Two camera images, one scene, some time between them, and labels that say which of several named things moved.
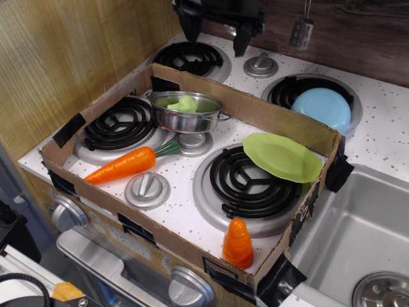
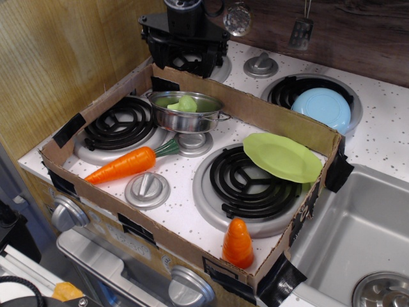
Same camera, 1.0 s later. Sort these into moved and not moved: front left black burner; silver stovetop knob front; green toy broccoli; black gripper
Moved: black gripper
Not moved: silver stovetop knob front; front left black burner; green toy broccoli
